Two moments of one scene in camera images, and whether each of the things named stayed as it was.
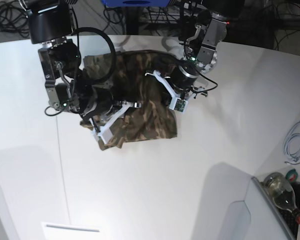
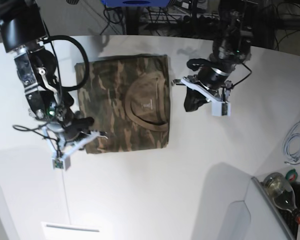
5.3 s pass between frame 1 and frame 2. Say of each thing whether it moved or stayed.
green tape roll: stayed
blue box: stayed
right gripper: moved
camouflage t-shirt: moved
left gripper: moved
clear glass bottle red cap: stayed
